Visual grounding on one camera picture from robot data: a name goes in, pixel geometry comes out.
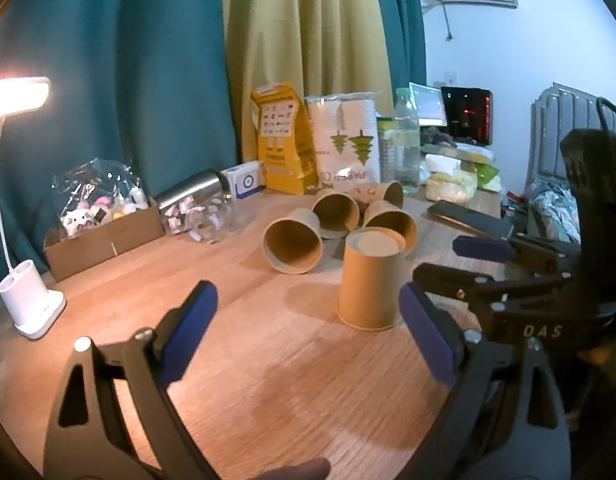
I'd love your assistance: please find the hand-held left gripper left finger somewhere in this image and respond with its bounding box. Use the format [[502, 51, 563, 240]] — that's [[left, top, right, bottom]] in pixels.
[[43, 280, 223, 480]]

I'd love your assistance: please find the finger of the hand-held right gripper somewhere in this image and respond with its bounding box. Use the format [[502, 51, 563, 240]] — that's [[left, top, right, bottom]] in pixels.
[[413, 261, 588, 322], [452, 232, 583, 275]]

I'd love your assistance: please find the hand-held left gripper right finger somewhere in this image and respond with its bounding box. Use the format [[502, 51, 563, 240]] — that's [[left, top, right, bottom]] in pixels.
[[399, 282, 574, 480]]

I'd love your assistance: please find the brown paper cup with print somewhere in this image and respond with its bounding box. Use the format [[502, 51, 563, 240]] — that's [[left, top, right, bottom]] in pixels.
[[349, 181, 405, 209]]

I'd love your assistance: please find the person's left hand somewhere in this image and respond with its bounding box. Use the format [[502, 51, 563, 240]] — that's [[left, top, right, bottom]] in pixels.
[[248, 457, 332, 480]]

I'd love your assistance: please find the black tablet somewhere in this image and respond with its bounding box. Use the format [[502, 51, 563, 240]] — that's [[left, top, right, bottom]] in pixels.
[[427, 199, 524, 239]]

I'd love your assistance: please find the heap of clothes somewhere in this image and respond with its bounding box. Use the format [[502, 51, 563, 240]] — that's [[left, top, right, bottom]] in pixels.
[[530, 179, 584, 244]]

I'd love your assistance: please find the yellow food bag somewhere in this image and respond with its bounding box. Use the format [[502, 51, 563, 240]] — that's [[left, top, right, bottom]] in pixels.
[[425, 170, 479, 205]]

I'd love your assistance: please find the green packet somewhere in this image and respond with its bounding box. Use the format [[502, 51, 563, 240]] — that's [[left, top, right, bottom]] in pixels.
[[472, 162, 501, 191]]

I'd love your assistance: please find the glass jar with steel lid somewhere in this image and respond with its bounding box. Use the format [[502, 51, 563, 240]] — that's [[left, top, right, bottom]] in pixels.
[[154, 168, 239, 246]]

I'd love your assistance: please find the brown cardboard box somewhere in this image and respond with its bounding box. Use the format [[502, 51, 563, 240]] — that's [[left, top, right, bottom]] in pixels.
[[43, 196, 167, 284]]

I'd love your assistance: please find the grey padded headboard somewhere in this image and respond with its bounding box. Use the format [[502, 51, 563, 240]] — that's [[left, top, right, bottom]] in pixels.
[[524, 81, 616, 187]]

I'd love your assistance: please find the clear plastic bottle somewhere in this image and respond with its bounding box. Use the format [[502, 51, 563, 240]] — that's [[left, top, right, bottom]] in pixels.
[[393, 87, 421, 195]]

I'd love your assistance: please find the black computer case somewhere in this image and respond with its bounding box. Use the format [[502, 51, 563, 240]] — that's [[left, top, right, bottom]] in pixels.
[[440, 86, 494, 146]]

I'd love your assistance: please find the jar with green lid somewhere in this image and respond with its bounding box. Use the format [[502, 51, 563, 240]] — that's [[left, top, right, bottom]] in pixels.
[[376, 117, 397, 184]]

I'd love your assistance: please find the pack of white paper cups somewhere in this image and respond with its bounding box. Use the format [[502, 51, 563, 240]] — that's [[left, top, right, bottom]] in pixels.
[[304, 91, 384, 194]]

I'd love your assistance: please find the laptop screen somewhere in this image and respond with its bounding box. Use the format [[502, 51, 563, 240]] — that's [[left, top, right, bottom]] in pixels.
[[409, 82, 448, 128]]

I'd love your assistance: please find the white desk lamp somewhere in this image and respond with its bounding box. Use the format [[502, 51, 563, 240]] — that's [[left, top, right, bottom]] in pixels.
[[0, 76, 68, 341]]

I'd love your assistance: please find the clear bag of small toys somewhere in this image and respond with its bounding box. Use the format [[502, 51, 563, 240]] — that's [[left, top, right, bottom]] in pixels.
[[51, 156, 151, 238]]

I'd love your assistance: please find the small white and blue box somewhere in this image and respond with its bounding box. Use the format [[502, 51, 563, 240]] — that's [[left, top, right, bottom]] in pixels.
[[220, 160, 267, 200]]

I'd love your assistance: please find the yellow paper bag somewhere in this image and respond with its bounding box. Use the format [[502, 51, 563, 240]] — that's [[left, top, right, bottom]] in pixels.
[[251, 82, 319, 196]]

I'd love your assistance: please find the teal curtain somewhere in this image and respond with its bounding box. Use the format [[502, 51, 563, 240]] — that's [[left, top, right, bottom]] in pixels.
[[0, 0, 239, 313], [370, 0, 429, 107]]

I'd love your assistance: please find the yellow curtain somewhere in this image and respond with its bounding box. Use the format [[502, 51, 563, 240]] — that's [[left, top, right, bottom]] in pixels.
[[221, 0, 394, 165]]

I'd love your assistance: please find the black cable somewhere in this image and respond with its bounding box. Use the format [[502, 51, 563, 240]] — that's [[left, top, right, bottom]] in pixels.
[[596, 96, 616, 133]]

